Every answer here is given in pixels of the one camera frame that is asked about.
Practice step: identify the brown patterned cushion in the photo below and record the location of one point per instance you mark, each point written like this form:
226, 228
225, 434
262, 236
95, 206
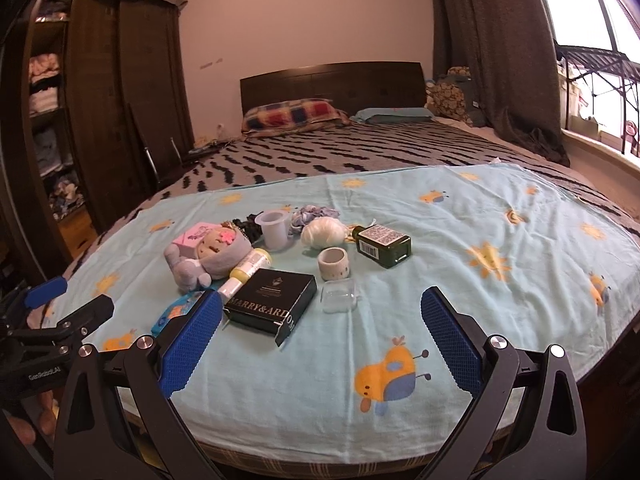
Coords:
448, 95

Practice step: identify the dark wooden headboard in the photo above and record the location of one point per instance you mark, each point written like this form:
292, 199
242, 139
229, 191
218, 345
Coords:
350, 86

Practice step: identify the clear plastic box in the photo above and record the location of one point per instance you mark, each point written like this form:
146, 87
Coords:
339, 296

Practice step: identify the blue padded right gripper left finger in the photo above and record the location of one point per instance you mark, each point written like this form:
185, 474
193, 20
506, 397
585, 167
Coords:
93, 439

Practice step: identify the teal flat pillow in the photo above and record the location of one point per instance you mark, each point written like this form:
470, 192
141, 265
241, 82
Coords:
392, 115

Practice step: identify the light blue cartoon blanket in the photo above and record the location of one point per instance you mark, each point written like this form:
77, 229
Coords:
366, 384

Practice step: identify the lavender fabric scrunchie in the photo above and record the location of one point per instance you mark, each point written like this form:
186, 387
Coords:
305, 214

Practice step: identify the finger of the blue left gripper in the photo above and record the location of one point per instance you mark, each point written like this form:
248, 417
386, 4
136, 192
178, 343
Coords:
40, 295

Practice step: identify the black metal drying rack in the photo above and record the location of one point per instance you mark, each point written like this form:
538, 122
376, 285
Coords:
603, 72

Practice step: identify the dark green glass bottle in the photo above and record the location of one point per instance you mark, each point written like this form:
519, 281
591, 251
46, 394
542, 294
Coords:
385, 246

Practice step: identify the dark brown curtain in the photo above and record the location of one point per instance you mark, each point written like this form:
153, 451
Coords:
509, 49

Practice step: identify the dark wooden wardrobe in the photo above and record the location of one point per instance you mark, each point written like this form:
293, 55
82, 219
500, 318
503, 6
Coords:
94, 121

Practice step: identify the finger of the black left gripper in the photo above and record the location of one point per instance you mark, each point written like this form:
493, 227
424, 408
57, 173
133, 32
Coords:
87, 319

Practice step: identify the white plastic cup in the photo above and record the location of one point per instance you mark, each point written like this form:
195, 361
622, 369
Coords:
275, 225

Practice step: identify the black zigzag patterned bedspread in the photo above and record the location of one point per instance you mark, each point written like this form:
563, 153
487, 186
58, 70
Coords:
358, 148

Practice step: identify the black Marry&Ario box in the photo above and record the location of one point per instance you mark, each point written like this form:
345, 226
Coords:
272, 302

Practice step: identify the person's left hand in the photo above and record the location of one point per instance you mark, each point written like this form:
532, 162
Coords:
41, 419

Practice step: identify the black hair scrunchie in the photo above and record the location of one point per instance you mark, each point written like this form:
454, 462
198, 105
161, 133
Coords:
249, 228

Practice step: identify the white yarn ball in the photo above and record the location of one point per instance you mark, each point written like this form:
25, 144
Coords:
324, 232

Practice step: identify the blue wet wipes pack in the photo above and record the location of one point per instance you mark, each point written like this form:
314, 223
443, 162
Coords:
179, 307

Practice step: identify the yellow white tube bottle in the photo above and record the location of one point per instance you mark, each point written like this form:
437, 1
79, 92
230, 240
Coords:
255, 260

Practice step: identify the white ceramic ring holder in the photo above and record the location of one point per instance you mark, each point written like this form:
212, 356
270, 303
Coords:
333, 263

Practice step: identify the pink tissue box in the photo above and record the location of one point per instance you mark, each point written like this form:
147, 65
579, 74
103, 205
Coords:
188, 241

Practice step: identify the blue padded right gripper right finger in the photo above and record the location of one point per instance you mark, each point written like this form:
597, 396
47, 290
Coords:
525, 418

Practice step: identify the small toys on windowsill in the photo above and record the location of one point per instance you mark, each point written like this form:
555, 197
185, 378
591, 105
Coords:
631, 138

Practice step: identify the grey plush doll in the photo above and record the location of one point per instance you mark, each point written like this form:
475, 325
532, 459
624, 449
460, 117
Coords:
220, 251

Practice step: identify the red blue plaid pillow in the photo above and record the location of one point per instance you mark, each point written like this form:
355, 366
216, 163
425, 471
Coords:
292, 116

